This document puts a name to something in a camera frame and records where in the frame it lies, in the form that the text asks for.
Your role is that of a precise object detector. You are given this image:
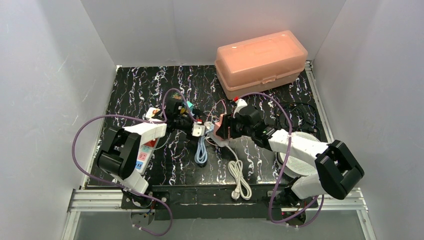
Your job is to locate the pink power adapter plug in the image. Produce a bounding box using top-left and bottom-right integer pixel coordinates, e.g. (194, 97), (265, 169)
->
(213, 114), (228, 140)

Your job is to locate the light blue cable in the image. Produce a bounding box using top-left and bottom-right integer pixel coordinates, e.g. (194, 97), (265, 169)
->
(193, 135), (209, 165)

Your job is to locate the long white power strip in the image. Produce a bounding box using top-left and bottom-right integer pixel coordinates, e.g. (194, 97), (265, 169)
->
(135, 143), (157, 175)

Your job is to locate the pink translucent storage box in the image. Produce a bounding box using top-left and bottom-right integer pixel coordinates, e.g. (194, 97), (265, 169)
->
(214, 30), (308, 100)

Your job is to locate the white power cord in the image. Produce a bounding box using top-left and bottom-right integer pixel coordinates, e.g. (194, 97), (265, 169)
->
(225, 145), (253, 202)

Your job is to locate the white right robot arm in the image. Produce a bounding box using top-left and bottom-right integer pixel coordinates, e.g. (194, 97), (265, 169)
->
(215, 106), (365, 203)

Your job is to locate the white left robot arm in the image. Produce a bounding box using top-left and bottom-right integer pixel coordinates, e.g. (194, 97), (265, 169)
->
(94, 97), (204, 194)

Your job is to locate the red power adapter plug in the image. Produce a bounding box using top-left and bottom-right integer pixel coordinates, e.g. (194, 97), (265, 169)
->
(144, 139), (157, 148)

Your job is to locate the green and yellow adapter stack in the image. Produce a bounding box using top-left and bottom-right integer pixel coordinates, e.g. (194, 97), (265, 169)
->
(167, 92), (193, 116)

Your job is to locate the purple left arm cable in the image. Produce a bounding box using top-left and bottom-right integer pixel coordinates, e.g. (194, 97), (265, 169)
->
(71, 88), (200, 237)

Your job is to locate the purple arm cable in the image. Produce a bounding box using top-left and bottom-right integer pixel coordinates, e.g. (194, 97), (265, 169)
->
(233, 92), (325, 225)
(71, 88), (200, 237)

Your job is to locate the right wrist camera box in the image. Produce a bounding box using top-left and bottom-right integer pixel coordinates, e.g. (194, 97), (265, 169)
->
(232, 97), (247, 118)

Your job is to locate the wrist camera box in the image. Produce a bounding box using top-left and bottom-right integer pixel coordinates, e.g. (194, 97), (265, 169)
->
(232, 97), (247, 118)
(191, 121), (206, 138)

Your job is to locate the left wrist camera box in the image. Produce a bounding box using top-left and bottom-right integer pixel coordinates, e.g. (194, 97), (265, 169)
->
(191, 121), (206, 138)

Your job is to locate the black coiled usb cable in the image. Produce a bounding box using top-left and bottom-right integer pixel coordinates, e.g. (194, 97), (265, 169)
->
(274, 101), (322, 133)

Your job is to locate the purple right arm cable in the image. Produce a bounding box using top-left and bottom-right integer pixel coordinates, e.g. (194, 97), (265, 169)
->
(233, 92), (325, 225)

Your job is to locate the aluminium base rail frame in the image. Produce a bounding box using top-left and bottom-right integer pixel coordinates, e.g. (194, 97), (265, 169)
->
(62, 184), (376, 240)

